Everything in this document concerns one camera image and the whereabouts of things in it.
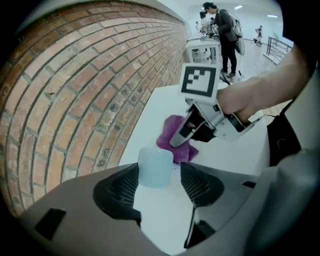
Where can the black metal railing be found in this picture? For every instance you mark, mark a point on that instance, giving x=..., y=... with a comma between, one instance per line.
x=277, y=48

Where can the ceiling light panel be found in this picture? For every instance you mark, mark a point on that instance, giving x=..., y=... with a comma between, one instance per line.
x=272, y=16
x=238, y=7

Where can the purple wiping cloth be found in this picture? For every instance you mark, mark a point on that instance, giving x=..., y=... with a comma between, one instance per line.
x=172, y=127

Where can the person's right forearm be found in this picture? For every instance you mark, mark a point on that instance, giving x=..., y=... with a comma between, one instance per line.
x=282, y=82

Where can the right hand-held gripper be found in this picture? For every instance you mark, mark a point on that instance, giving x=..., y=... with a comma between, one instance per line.
x=215, y=120

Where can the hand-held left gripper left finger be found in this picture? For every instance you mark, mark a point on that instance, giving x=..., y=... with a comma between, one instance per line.
x=80, y=220

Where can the person's right hand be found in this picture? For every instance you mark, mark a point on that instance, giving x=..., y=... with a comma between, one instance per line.
x=240, y=100

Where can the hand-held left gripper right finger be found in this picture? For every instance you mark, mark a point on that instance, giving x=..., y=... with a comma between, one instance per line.
x=230, y=200

